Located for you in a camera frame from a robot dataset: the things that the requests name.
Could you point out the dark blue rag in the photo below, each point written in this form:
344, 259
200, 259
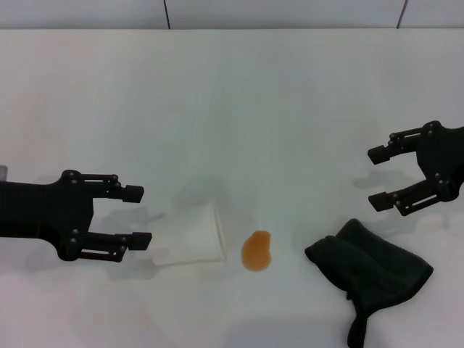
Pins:
369, 264

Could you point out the white paper cup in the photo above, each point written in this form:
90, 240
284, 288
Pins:
192, 235

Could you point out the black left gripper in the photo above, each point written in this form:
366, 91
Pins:
43, 210

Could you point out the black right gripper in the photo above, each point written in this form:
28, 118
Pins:
446, 156

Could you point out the brown water stain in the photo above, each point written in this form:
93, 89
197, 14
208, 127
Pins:
256, 252

